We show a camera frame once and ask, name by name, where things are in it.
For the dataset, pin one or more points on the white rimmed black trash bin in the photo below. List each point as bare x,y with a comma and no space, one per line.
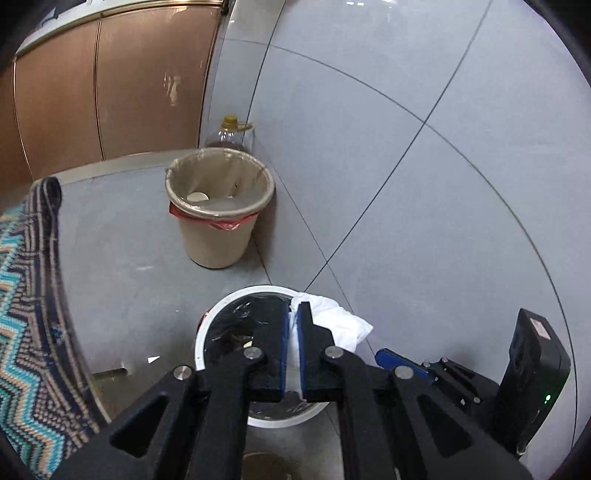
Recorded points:
228,326

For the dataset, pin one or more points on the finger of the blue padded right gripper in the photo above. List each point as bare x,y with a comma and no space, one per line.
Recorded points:
402,367

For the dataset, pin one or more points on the beige plastic waste bin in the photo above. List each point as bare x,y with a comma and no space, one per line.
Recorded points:
216,194

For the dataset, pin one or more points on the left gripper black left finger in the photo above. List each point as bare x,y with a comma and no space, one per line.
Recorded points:
191,424

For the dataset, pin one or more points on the black camera tracker box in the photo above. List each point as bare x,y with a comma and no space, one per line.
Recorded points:
537,372

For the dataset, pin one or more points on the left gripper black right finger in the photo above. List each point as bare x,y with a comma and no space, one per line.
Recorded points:
395,426

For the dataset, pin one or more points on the zigzag patterned floor rug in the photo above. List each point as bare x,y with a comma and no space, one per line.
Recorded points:
48,407

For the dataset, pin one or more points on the clear oil bottle yellow cap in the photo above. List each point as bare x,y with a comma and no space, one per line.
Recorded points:
230,134

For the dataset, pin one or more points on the brown kitchen base cabinets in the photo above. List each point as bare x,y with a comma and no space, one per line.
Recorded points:
113,79

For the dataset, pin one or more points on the white paper tissue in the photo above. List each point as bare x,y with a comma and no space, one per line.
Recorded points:
348,331

